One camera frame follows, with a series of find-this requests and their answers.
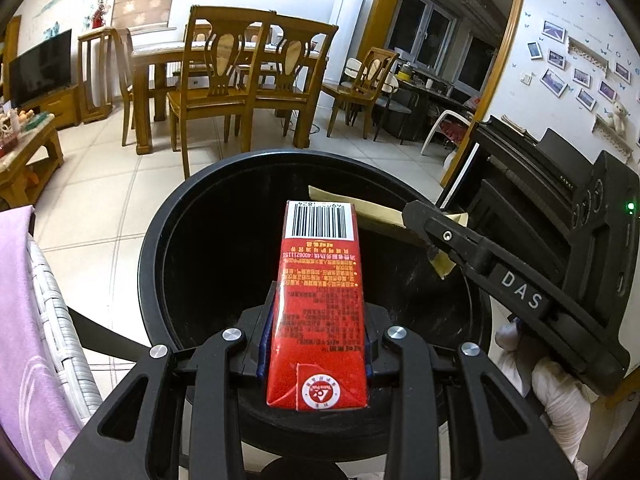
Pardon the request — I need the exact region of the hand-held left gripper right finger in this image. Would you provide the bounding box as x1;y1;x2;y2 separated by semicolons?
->
362;302;588;480

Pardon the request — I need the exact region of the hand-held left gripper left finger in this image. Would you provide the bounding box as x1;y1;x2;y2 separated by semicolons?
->
50;282;281;480

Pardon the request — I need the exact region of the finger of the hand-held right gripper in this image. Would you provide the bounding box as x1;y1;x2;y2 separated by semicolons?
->
401;199;631;397

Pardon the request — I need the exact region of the red drink carton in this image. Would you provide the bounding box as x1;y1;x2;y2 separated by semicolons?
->
265;200;372;411

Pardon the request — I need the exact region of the black round trash bin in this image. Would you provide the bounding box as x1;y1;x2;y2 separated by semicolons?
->
137;147;493;463

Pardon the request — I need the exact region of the beige paper packet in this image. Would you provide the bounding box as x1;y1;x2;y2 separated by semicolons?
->
307;185;468;281

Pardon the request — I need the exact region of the person's right hand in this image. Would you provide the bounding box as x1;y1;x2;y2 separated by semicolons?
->
495;320;593;431

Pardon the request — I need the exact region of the black upright piano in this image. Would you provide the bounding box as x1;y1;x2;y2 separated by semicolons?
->
440;115;601;241

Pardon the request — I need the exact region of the white teddy bear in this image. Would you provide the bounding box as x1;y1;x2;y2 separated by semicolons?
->
606;101;630;136

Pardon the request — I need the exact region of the stack of papers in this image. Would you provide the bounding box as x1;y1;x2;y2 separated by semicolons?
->
500;115;538;143

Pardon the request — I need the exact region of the red patterned cushion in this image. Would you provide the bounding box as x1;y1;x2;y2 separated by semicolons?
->
442;122;473;145

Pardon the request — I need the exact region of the white plastic chair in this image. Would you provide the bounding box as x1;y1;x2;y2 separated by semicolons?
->
420;107;476;156

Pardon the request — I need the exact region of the dark desk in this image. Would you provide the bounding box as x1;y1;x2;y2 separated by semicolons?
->
395;77;476;141

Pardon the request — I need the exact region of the white wicker chair, pink cloth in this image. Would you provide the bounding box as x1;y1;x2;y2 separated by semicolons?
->
0;205;83;466

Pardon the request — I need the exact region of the wooden dining chair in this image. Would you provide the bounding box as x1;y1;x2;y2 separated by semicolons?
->
240;12;337;148
77;27;115;125
111;27;138;147
167;5;278;178
322;47;401;141

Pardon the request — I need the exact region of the dark window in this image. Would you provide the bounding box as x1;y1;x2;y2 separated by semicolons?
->
387;0;501;96

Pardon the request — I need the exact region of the wooden coffee table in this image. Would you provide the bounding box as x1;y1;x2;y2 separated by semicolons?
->
0;112;66;211

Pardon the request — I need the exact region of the white standing air conditioner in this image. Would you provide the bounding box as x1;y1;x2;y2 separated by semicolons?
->
327;0;368;83

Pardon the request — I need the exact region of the wooden television stand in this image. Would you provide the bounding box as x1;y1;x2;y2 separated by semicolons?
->
25;85;81;128

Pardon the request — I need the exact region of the wooden dining table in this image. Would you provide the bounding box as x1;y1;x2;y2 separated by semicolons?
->
131;40;328;156

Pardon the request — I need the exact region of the cluster of small bottles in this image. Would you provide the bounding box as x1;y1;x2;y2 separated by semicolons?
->
0;105;53;156

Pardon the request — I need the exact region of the black television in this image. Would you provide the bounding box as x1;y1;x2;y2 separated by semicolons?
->
9;29;73;108

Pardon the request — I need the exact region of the white carved wall shelf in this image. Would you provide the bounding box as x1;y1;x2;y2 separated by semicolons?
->
592;112;636;163
567;36;611;78

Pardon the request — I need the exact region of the group of wall photo frames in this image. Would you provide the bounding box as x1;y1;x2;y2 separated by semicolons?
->
526;20;633;113

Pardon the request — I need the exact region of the yellow wooden door frame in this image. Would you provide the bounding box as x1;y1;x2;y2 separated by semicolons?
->
367;0;528;186

